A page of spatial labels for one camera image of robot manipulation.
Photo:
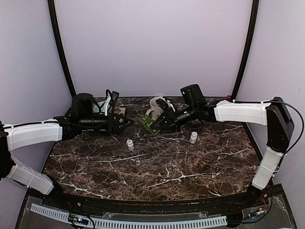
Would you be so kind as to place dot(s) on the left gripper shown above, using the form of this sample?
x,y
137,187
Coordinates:
x,y
113,123

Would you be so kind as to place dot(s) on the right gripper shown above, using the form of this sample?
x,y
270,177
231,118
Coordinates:
x,y
172,123

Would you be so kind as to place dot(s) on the green weekly pill organizer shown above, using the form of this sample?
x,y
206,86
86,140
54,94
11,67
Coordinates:
x,y
146,122

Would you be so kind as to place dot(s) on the white pill bottle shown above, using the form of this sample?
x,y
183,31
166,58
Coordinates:
x,y
193,137
130,144

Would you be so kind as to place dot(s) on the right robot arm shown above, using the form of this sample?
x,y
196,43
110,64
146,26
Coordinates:
x,y
272,114

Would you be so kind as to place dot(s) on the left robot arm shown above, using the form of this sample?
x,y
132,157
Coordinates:
x,y
13,137

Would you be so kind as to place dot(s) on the floral square plate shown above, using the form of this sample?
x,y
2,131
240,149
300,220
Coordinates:
x,y
119,110

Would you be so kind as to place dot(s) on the cream ceramic mug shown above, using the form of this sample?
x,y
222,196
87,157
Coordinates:
x,y
155,110

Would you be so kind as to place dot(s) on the teal bowl on plate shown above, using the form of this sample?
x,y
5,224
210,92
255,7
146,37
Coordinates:
x,y
99,108

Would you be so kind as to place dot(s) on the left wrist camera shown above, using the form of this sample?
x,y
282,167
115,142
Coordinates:
x,y
110,102

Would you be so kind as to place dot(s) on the white slotted cable duct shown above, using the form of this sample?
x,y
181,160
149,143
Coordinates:
x,y
128,221

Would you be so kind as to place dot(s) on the black front rail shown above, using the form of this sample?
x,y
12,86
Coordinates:
x,y
229,204

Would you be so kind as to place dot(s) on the left black frame post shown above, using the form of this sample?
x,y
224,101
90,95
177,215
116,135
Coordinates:
x,y
59,46

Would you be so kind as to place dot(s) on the black frame post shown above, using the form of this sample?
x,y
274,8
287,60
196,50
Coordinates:
x,y
247,47
59,46

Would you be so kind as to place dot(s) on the right black frame post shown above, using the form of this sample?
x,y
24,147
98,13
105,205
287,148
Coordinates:
x,y
247,47

